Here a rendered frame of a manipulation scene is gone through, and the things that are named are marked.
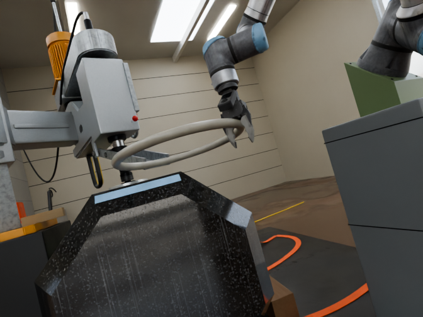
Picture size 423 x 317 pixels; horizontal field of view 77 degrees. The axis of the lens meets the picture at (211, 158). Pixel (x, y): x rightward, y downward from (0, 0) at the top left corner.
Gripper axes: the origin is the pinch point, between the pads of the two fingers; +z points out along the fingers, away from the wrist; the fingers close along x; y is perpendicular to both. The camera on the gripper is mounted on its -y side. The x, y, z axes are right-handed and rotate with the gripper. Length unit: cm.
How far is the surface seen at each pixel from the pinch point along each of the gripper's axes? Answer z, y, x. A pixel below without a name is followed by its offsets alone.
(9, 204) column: -12, 6, 139
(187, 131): -5.3, -19.3, 8.8
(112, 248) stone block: 21, -16, 49
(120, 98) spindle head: -50, 30, 66
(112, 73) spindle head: -64, 29, 66
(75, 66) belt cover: -78, 26, 88
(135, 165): -5.5, -0.2, 44.5
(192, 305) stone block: 49, -3, 34
